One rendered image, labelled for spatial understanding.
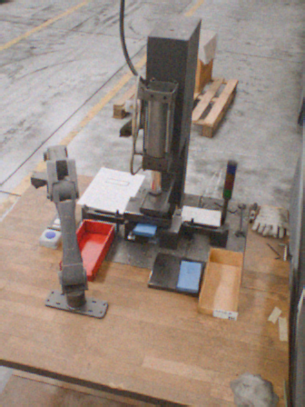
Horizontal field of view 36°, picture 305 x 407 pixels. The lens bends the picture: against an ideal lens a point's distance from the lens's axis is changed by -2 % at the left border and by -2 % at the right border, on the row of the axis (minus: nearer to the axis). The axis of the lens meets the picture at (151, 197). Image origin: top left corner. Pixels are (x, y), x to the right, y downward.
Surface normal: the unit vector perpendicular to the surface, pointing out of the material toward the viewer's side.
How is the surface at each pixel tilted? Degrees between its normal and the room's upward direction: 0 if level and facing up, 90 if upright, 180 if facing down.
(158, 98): 90
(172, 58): 90
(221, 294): 0
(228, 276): 0
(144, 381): 0
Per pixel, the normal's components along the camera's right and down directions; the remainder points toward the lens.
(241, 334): 0.04, -0.81
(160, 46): -0.23, 0.56
